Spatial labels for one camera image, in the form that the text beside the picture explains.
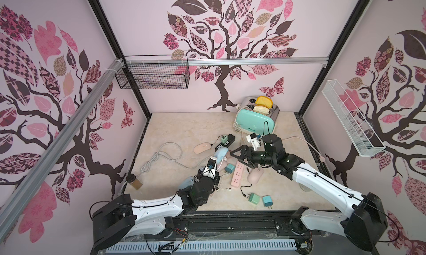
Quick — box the black power strip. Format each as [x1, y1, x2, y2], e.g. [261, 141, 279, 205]
[215, 134, 235, 151]

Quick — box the pink power strip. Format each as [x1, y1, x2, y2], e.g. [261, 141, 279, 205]
[230, 161, 246, 188]

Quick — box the blue mouse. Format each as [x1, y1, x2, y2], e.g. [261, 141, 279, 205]
[213, 147, 229, 163]
[179, 176, 194, 190]

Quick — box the teal charger plug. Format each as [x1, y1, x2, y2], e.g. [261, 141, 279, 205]
[262, 196, 274, 210]
[225, 164, 236, 174]

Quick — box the pink mouse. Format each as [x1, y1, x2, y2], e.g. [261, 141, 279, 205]
[216, 158, 227, 171]
[247, 168, 264, 185]
[194, 142, 212, 155]

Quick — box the green charger plug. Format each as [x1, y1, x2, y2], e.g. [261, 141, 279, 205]
[248, 193, 260, 205]

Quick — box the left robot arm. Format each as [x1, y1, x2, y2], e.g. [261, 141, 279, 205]
[91, 173, 220, 255]

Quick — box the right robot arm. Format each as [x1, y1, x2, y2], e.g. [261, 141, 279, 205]
[230, 134, 388, 252]

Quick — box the blue mouse bottom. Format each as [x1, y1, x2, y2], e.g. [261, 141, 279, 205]
[179, 176, 194, 190]

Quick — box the mint green toaster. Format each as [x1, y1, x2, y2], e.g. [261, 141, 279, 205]
[234, 96, 280, 136]

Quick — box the pale toast slice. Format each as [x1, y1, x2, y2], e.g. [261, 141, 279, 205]
[253, 105, 270, 116]

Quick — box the yellow toast slice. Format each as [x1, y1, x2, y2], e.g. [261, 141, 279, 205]
[255, 96, 274, 109]

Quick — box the small brown jar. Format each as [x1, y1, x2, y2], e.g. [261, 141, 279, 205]
[126, 173, 143, 190]

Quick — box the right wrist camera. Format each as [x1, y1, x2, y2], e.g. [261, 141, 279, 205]
[246, 133, 261, 151]

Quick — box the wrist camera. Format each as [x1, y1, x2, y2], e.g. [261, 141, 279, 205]
[203, 157, 217, 179]
[246, 133, 261, 151]

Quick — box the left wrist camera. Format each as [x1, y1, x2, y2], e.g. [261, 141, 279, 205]
[203, 157, 217, 179]

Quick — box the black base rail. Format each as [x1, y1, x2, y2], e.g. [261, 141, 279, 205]
[90, 211, 380, 255]

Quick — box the black mouse charging cable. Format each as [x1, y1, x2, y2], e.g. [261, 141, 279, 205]
[239, 183, 254, 199]

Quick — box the grey coiled cable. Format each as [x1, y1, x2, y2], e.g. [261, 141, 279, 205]
[139, 141, 214, 176]

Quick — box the pink power strip cord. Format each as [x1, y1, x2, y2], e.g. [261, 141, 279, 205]
[282, 134, 325, 162]

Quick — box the white slotted cable duct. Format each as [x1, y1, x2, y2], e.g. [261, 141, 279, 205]
[105, 239, 297, 255]

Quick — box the black wire basket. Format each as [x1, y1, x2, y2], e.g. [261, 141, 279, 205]
[115, 54, 190, 89]

